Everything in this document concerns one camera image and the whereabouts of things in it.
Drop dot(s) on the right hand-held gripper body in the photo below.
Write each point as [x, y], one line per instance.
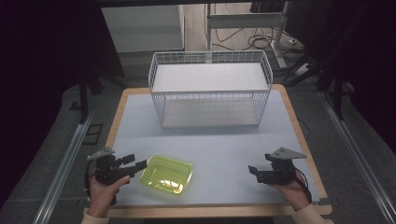
[278, 175]

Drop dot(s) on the person's right hand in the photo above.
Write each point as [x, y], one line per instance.
[292, 193]

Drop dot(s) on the black stand leg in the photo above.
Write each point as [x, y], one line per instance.
[83, 96]

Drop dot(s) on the white cabinet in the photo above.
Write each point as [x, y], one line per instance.
[141, 28]

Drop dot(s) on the white power strip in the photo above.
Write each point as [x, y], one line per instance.
[302, 69]

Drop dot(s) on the aluminium rail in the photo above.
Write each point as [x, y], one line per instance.
[358, 155]
[62, 169]

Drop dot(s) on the person's left hand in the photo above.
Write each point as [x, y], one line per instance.
[102, 194]

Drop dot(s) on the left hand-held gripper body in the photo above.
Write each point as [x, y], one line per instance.
[107, 171]

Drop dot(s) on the light grey table mat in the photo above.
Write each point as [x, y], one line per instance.
[224, 155]

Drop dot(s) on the white metal desk frame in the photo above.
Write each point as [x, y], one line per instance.
[246, 20]

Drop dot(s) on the green plastic tray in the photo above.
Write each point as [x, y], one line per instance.
[166, 175]

